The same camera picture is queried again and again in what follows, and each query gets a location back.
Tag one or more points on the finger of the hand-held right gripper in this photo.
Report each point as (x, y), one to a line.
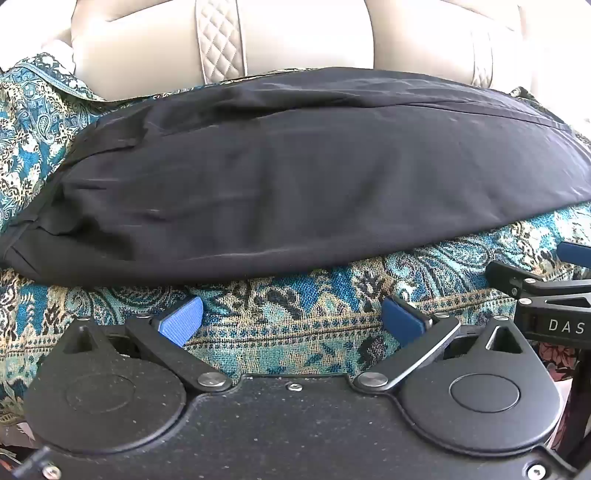
(575, 253)
(512, 277)

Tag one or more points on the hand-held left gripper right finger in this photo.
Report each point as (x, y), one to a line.
(400, 321)

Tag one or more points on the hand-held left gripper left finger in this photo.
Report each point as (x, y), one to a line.
(182, 323)

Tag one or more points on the black pants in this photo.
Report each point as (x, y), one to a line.
(295, 175)

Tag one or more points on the teal paisley blanket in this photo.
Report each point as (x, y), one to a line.
(295, 309)

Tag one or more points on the white cloth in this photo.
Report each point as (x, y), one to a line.
(57, 50)

